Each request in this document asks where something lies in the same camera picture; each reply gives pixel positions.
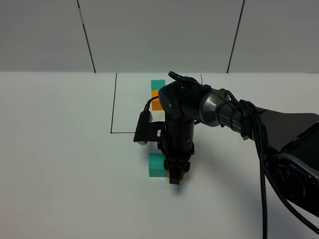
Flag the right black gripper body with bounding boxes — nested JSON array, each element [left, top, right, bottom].
[[158, 119, 194, 173]]

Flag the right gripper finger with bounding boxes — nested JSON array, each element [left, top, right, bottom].
[[180, 162, 190, 179], [163, 159, 181, 185]]

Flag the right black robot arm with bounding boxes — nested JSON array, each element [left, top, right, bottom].
[[159, 82, 319, 216]]

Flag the orange template block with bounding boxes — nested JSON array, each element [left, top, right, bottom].
[[152, 90, 163, 111]]

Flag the teal template block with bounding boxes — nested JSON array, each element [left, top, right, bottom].
[[151, 80, 165, 90]]

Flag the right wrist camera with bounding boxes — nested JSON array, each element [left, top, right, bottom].
[[133, 110, 164, 145]]

